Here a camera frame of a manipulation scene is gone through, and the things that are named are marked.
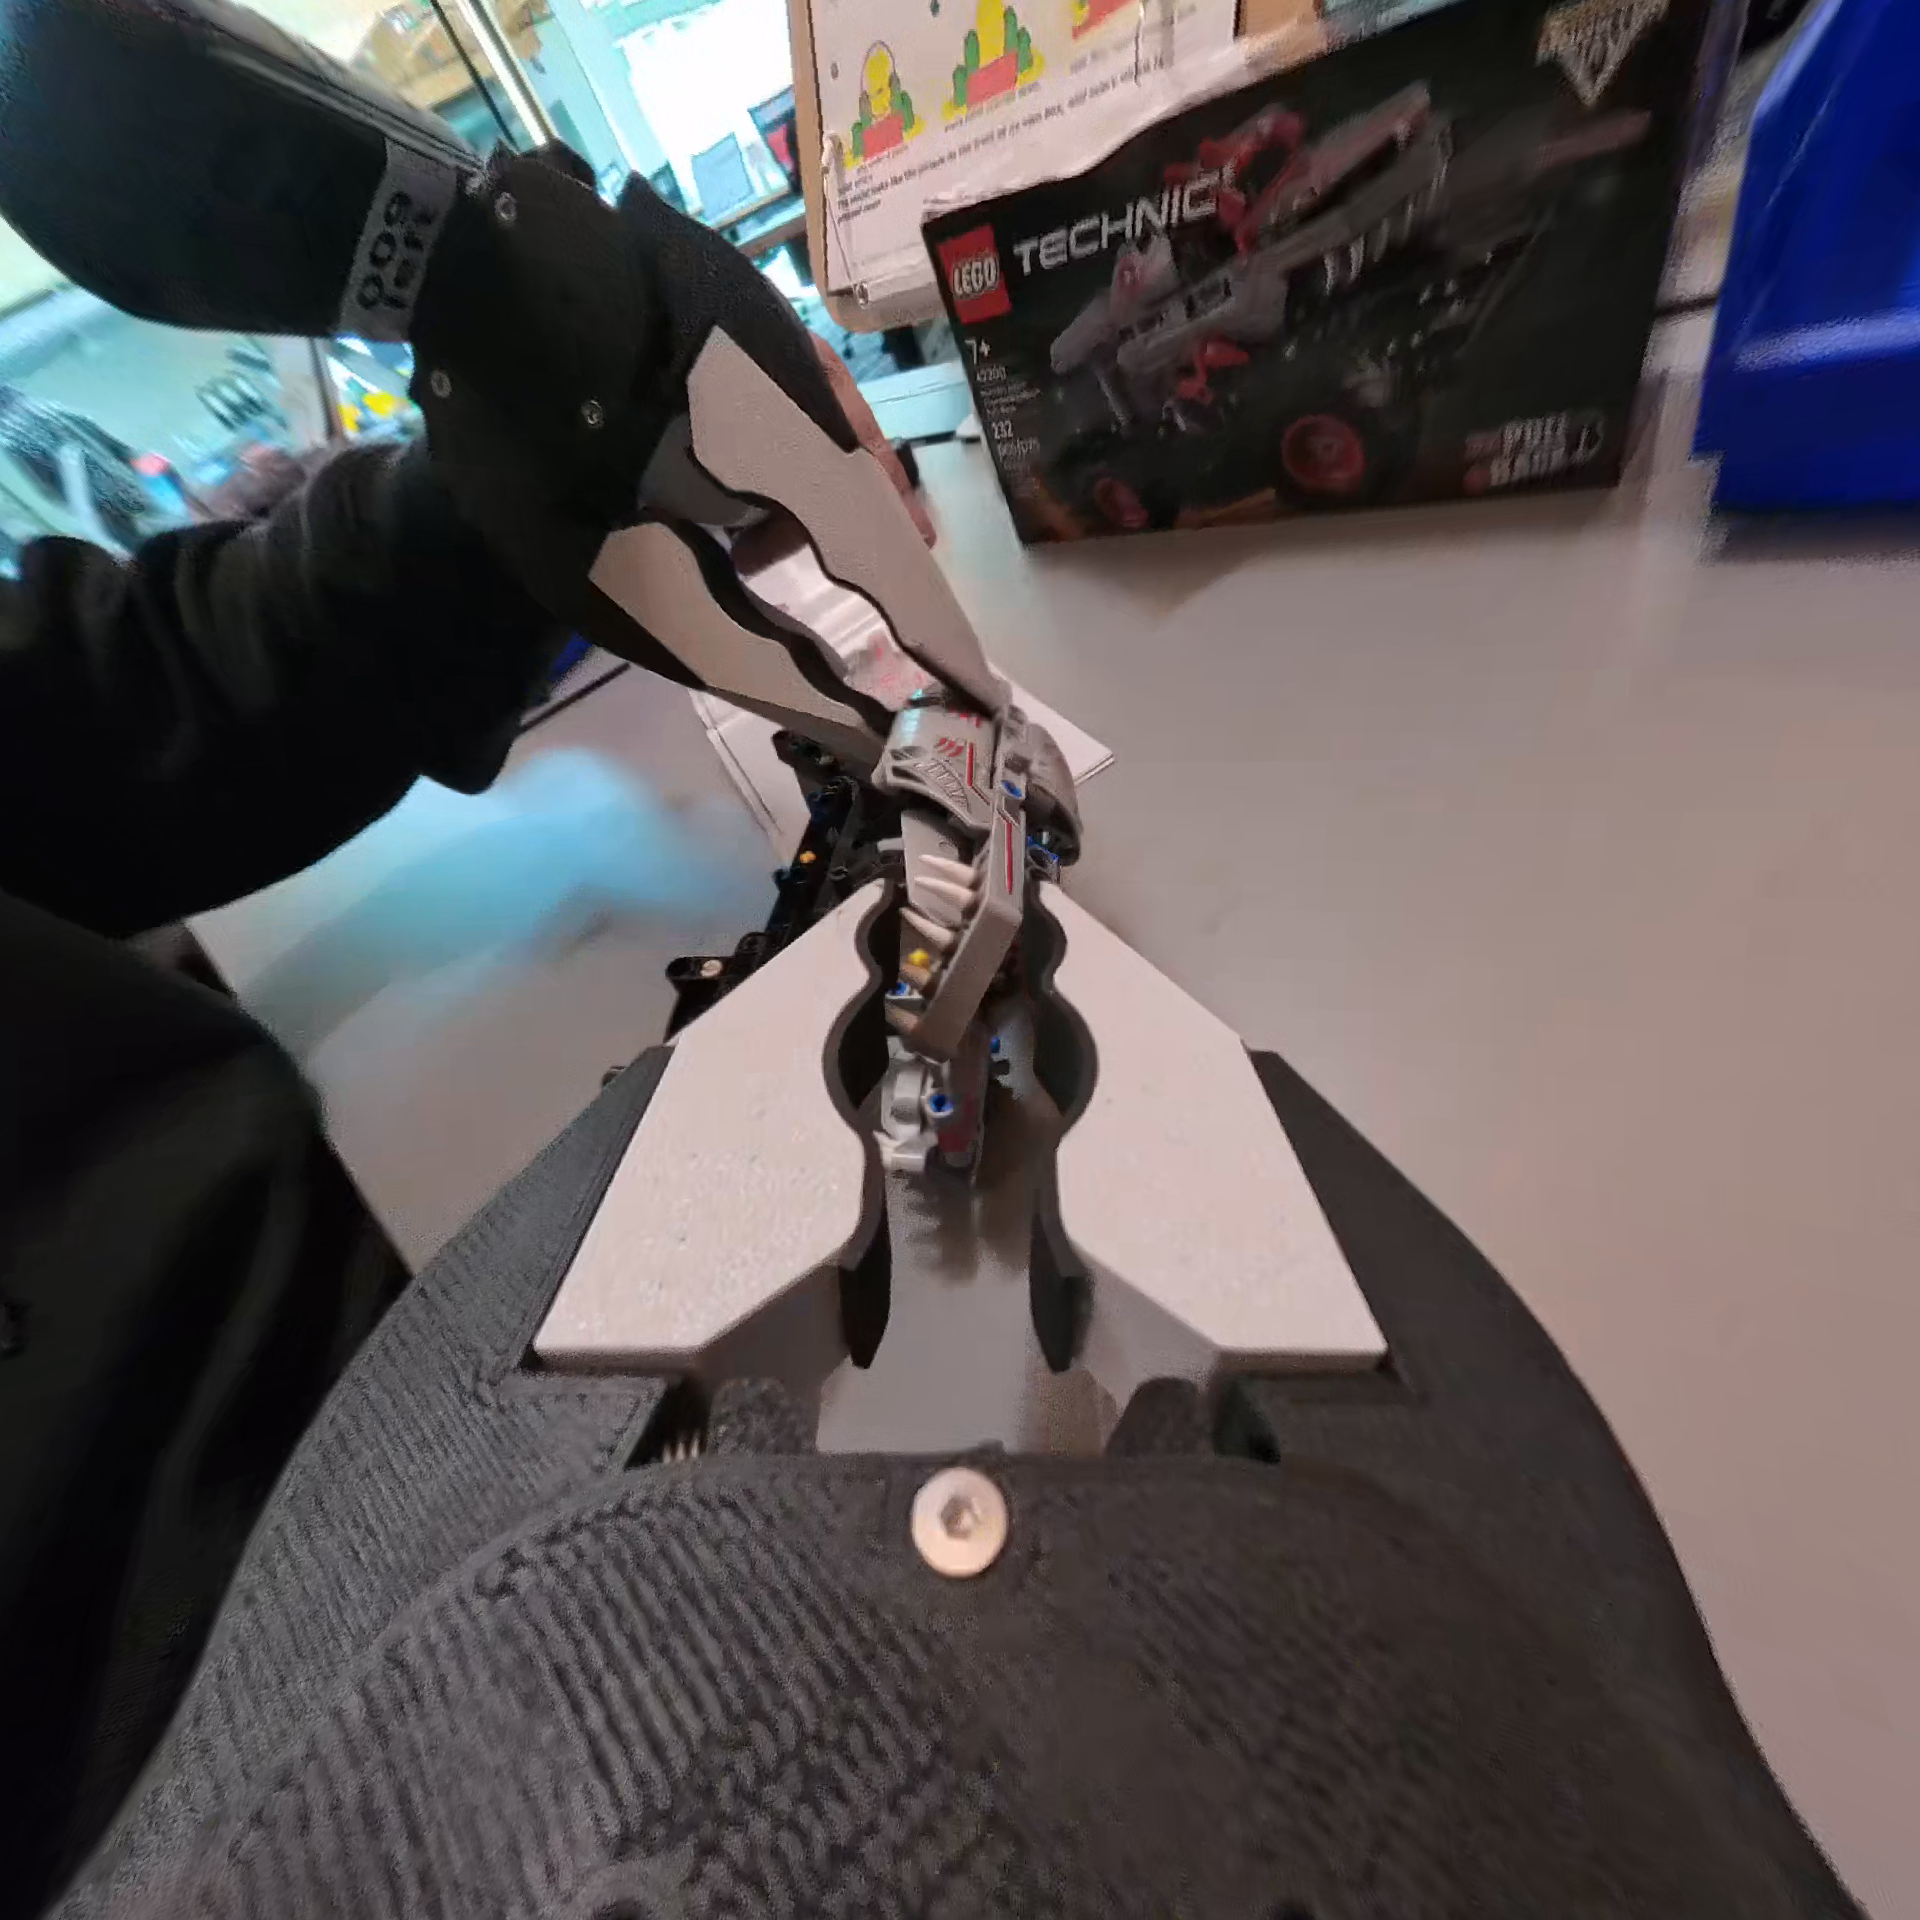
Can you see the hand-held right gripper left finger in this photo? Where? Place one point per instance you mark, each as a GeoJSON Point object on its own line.
{"type": "Point", "coordinates": [704, 1185]}

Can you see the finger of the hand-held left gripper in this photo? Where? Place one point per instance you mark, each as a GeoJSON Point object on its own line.
{"type": "Point", "coordinates": [674, 600]}
{"type": "Point", "coordinates": [809, 495]}

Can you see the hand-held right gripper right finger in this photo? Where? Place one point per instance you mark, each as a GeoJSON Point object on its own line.
{"type": "Point", "coordinates": [1213, 1201]}

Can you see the grey and red toy truck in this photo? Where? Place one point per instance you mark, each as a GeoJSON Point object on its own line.
{"type": "Point", "coordinates": [960, 901]}

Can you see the person's left forearm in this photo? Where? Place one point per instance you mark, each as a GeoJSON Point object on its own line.
{"type": "Point", "coordinates": [225, 675]}

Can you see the white desk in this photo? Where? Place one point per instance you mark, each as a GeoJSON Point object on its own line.
{"type": "Point", "coordinates": [1499, 901]}

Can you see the person's left hand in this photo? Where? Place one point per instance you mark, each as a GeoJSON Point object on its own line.
{"type": "Point", "coordinates": [884, 451]}

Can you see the white instruction booklet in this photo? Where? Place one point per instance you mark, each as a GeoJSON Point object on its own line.
{"type": "Point", "coordinates": [744, 745]}

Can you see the cardboard box with paper sheet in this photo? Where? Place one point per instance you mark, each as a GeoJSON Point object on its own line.
{"type": "Point", "coordinates": [901, 180]}

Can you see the black toy truck box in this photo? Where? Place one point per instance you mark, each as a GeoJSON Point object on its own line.
{"type": "Point", "coordinates": [1349, 300]}

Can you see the person's black clothed torso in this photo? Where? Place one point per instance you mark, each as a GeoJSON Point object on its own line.
{"type": "Point", "coordinates": [135, 1275]}

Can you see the blue storage bin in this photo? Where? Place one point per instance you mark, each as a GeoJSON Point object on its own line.
{"type": "Point", "coordinates": [1816, 255]}

